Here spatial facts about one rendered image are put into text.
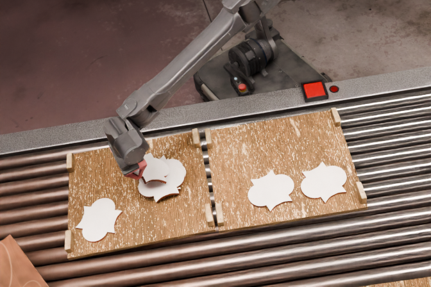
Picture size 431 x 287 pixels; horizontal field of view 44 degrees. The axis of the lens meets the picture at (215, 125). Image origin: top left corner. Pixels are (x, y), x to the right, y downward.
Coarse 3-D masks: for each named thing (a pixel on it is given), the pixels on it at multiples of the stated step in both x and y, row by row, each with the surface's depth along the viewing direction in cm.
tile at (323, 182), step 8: (320, 168) 153; (328, 168) 153; (336, 168) 153; (304, 176) 153; (312, 176) 152; (320, 176) 152; (328, 176) 152; (336, 176) 151; (344, 176) 151; (304, 184) 151; (312, 184) 150; (320, 184) 150; (328, 184) 150; (336, 184) 150; (304, 192) 149; (312, 192) 149; (320, 192) 149; (328, 192) 148; (336, 192) 148; (344, 192) 148
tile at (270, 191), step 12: (252, 180) 153; (264, 180) 153; (276, 180) 153; (288, 180) 152; (252, 192) 151; (264, 192) 151; (276, 192) 150; (288, 192) 150; (252, 204) 150; (264, 204) 148; (276, 204) 148
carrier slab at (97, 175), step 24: (168, 144) 166; (192, 144) 165; (96, 168) 163; (192, 168) 159; (72, 192) 159; (96, 192) 158; (120, 192) 157; (192, 192) 154; (72, 216) 154; (120, 216) 152; (144, 216) 151; (168, 216) 150; (192, 216) 150; (120, 240) 147; (144, 240) 147; (168, 240) 147
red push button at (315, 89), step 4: (308, 84) 176; (312, 84) 175; (316, 84) 175; (320, 84) 175; (304, 88) 175; (308, 88) 174; (312, 88) 174; (316, 88) 174; (320, 88) 174; (308, 92) 173; (312, 92) 173; (316, 92) 173; (320, 92) 173; (324, 92) 173; (308, 96) 172; (312, 96) 172
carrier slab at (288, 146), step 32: (224, 128) 167; (256, 128) 166; (288, 128) 165; (320, 128) 163; (224, 160) 160; (256, 160) 159; (288, 160) 157; (320, 160) 156; (224, 192) 153; (352, 192) 149; (224, 224) 147; (256, 224) 146
